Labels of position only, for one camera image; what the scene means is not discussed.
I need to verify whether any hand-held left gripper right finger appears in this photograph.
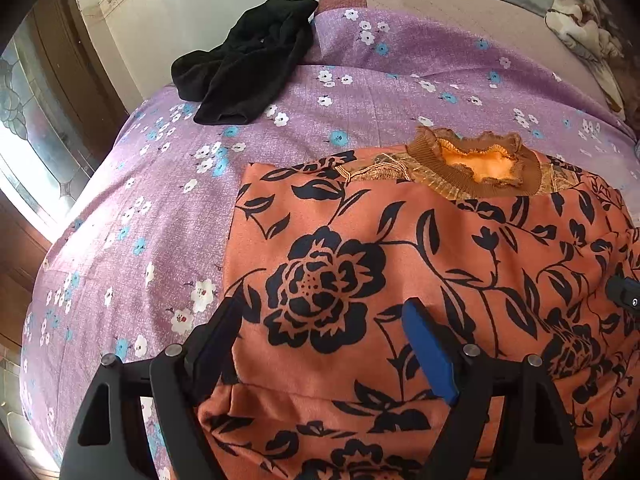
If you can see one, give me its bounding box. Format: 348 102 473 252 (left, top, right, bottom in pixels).
402 297 585 480

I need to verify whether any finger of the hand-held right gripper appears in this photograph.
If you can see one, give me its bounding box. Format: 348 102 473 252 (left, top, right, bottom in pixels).
606 275 640 313

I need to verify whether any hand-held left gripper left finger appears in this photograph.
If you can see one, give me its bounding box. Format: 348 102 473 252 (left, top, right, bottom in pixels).
59 297 246 480

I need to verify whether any orange black floral garment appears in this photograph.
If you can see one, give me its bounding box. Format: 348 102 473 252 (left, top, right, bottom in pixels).
197 127 640 480

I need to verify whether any purple floral bedsheet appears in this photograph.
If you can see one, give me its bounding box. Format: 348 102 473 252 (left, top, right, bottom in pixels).
20 7 640 480

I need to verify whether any beige floral crumpled cloth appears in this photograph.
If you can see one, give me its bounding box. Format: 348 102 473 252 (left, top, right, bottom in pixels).
544 0 627 113

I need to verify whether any patterned glass window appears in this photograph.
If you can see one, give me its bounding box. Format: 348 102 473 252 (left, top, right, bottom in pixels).
0 25 101 233

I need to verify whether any wooden window frame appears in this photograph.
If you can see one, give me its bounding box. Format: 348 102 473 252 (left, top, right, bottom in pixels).
22 0 132 153

